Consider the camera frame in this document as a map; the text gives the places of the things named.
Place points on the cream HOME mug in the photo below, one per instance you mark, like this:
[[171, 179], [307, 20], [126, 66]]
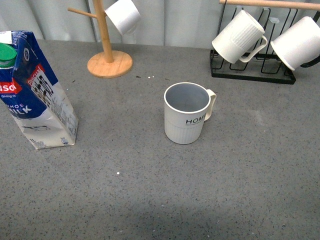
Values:
[[187, 106]]

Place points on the blue white milk carton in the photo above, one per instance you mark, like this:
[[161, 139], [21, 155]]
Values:
[[32, 93]]

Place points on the wooden mug tree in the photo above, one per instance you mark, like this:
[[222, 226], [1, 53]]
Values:
[[108, 63]]

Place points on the white mug on tree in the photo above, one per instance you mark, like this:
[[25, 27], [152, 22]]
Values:
[[124, 15]]

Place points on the cream ribbed hanging mug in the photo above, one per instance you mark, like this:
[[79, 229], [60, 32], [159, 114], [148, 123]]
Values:
[[241, 39]]

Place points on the black wire mug rack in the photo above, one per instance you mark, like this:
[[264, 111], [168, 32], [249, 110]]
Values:
[[275, 17]]

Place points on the white mug black handle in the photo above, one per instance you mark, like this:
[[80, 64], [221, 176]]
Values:
[[299, 46]]

